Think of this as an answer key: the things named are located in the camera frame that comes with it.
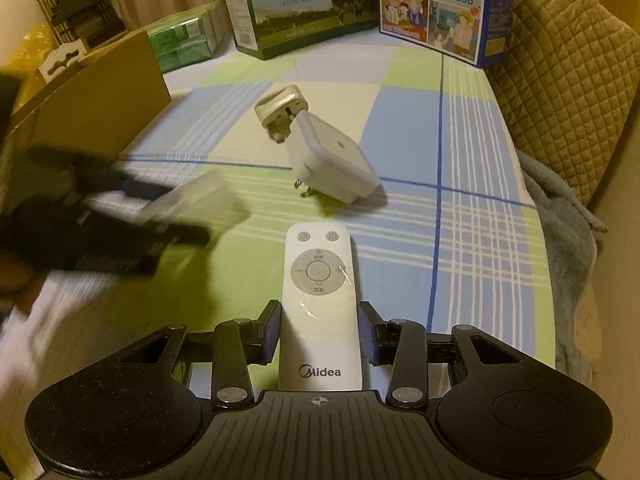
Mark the brown cardboard box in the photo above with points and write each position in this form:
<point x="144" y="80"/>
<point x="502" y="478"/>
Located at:
<point x="115" y="80"/>

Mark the grey blanket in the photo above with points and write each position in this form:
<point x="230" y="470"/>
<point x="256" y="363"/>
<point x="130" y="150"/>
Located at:
<point x="565" y="260"/>

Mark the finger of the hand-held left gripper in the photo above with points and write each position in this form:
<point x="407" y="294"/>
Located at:
<point x="175" y="234"/>
<point x="100" y="170"/>

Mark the yellow bag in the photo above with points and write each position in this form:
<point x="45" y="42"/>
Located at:
<point x="27" y="55"/>

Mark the green shrink-wrapped pack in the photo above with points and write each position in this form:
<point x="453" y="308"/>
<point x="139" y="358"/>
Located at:
<point x="190" y="37"/>

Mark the beige plug adapter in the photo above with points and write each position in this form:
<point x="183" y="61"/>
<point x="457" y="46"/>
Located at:
<point x="280" y="105"/>

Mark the blue milk carton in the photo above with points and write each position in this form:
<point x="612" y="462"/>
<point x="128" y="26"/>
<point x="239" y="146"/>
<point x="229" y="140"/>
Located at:
<point x="450" y="10"/>

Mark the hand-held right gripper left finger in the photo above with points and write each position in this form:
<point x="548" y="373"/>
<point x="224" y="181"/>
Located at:
<point x="272" y="331"/>

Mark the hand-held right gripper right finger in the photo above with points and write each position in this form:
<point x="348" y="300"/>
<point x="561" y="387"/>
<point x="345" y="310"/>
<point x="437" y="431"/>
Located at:
<point x="369" y="332"/>

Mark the white plug adapter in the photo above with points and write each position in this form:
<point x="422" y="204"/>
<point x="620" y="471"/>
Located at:
<point x="335" y="155"/>

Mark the white remote control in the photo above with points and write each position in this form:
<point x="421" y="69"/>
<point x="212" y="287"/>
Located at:
<point x="320" y="310"/>

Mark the translucent plastic cup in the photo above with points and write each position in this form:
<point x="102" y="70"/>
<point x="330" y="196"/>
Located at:
<point x="200" y="202"/>

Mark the green milk carton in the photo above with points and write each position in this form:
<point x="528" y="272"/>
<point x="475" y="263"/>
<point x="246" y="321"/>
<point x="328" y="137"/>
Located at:
<point x="300" y="10"/>

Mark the beige quilted chair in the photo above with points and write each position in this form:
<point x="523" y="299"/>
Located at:
<point x="575" y="85"/>

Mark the white cardboard insert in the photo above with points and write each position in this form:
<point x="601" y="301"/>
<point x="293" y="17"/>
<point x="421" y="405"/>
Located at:
<point x="65" y="62"/>

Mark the black folding ladder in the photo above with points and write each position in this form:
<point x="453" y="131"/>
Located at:
<point x="80" y="5"/>

